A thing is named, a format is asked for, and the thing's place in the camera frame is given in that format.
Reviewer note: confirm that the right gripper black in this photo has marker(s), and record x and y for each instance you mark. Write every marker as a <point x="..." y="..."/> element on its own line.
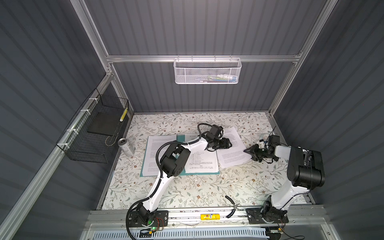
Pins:
<point x="254" y="152"/>

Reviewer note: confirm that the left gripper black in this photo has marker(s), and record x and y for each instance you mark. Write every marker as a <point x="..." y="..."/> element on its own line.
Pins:
<point x="225" y="143"/>

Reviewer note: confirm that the printed paper sheet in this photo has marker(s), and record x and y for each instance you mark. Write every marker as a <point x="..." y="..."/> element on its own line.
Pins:
<point x="235" y="155"/>
<point x="149" y="167"/>

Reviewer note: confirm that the teal green file folder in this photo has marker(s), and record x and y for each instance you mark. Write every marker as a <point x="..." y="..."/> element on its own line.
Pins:
<point x="186" y="138"/>

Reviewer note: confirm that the Chinese printed XDOF sheet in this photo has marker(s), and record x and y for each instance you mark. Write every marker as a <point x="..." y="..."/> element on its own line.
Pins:
<point x="201" y="161"/>

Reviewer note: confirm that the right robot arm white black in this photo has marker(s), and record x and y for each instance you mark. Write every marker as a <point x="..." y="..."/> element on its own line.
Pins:
<point x="305" y="172"/>

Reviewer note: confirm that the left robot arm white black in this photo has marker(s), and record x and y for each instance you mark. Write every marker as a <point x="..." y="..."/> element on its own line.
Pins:
<point x="171" y="159"/>

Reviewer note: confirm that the pens in white basket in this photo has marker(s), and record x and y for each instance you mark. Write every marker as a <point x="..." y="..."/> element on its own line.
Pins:
<point x="231" y="79"/>

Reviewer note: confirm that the silver drink can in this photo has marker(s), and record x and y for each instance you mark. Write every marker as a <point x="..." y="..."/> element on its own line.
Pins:
<point x="126" y="147"/>

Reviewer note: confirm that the yellow marker in black basket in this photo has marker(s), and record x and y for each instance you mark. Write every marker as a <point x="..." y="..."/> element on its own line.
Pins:
<point x="123" y="115"/>

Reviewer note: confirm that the black pad in basket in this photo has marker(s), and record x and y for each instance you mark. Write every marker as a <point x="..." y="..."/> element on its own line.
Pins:
<point x="104" y="124"/>

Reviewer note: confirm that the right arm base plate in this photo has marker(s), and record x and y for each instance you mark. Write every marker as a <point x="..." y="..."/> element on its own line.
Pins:
<point x="270" y="216"/>

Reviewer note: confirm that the yellow label on rail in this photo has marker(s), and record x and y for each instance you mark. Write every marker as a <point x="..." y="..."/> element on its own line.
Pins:
<point x="209" y="217"/>

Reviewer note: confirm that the white wire mesh basket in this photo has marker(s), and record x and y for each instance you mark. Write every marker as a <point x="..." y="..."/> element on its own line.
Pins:
<point x="188" y="70"/>

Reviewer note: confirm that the white perforated cable tray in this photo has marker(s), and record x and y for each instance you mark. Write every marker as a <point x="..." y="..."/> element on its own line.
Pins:
<point x="204" y="233"/>

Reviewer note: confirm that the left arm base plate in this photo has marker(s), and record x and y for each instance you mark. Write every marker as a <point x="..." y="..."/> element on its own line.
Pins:
<point x="137" y="219"/>

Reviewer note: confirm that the black wire mesh basket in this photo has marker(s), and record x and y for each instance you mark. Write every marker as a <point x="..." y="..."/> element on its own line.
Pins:
<point x="79" y="145"/>

